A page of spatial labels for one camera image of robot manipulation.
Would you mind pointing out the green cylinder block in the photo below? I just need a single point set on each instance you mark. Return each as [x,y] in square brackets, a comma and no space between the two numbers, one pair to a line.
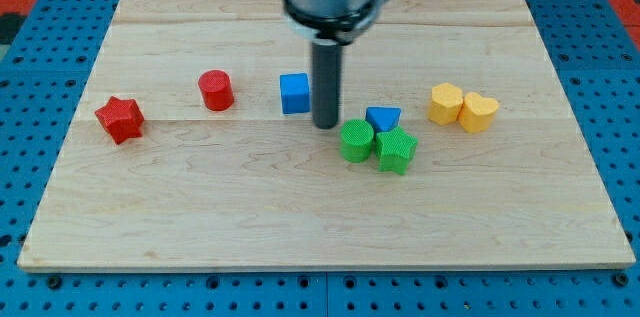
[356,139]

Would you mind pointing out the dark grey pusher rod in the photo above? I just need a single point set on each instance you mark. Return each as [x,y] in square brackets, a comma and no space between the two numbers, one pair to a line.
[326,71]

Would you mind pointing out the green star block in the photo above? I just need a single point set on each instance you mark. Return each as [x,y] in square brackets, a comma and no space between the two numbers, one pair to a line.
[395,149]

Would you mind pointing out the blue cube block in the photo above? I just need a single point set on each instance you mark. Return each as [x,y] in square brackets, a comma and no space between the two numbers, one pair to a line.
[295,93]

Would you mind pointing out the wooden board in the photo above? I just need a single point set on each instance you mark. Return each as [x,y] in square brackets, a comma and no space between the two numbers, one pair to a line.
[251,189]

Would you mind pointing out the yellow hexagon block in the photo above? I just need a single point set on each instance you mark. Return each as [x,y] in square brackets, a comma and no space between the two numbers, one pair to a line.
[445,104]

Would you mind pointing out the red cylinder block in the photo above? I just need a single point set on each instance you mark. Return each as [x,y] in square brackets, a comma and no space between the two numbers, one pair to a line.
[216,90]

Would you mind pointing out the yellow heart block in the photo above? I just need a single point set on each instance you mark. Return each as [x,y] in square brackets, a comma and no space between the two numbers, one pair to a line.
[477,112]

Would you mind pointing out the red star block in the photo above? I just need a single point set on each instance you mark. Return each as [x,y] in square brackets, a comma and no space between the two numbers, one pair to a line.
[122,119]

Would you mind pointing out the blue triangle block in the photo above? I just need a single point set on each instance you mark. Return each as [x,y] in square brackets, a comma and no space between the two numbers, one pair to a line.
[383,119]

